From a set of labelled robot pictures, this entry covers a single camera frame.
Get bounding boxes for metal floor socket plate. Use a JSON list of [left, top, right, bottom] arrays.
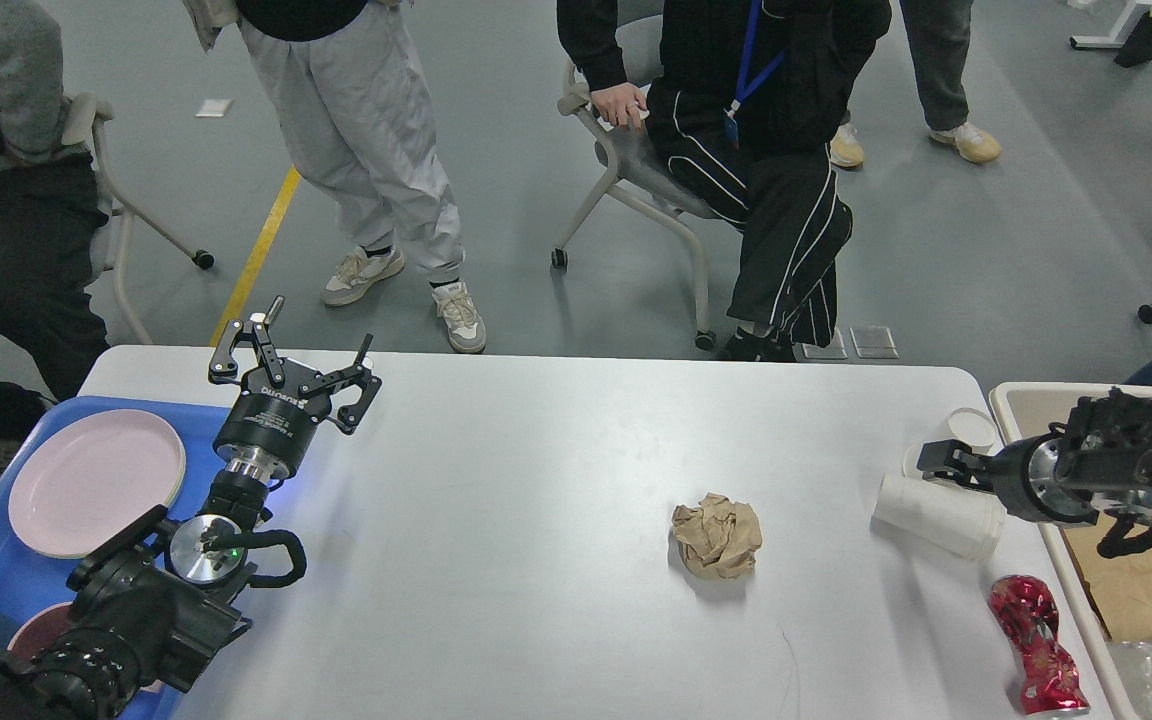
[[801, 327, 849, 361], [850, 325, 900, 361]]

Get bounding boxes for person in black tracksuit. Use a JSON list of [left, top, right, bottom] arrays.
[[556, 1, 892, 363]]

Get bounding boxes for white paper scrap on floor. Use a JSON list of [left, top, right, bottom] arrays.
[[195, 97, 233, 119]]

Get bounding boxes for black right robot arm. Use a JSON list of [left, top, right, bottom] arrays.
[[916, 386, 1152, 559]]

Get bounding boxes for pink plate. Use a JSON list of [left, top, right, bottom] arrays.
[[8, 409, 185, 559]]

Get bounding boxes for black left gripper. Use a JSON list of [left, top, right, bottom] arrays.
[[207, 294, 382, 483]]

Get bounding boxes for pink mug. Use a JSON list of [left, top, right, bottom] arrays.
[[8, 597, 170, 706]]

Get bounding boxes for white paper cup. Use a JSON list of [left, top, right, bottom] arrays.
[[901, 407, 1001, 479], [873, 473, 1005, 562]]

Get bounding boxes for standing person grey trousers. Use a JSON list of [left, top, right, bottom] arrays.
[[832, 1, 1001, 164]]

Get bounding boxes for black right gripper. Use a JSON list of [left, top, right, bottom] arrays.
[[916, 438, 1097, 526]]

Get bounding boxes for person in beige coat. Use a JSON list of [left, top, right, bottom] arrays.
[[185, 1, 488, 354]]

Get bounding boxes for beige plastic bin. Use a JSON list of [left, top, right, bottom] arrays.
[[988, 382, 1138, 719]]

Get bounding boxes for person in grey sweater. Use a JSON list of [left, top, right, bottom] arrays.
[[0, 0, 109, 441]]

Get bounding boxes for white desk leg base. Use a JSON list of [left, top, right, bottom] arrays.
[[1068, 1, 1152, 68]]

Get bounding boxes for brown paper bag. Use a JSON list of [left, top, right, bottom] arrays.
[[1062, 515, 1152, 642]]

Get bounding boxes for brown paper ball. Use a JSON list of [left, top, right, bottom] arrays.
[[670, 493, 763, 579]]

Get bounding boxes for white office chair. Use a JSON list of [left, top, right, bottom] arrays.
[[550, 1, 717, 351]]

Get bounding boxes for left white chair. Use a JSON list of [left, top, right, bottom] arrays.
[[61, 92, 215, 344]]

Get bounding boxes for red snack wrapper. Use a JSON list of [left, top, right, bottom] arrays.
[[987, 575, 1091, 719]]

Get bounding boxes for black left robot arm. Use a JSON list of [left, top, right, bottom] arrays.
[[0, 296, 381, 719]]

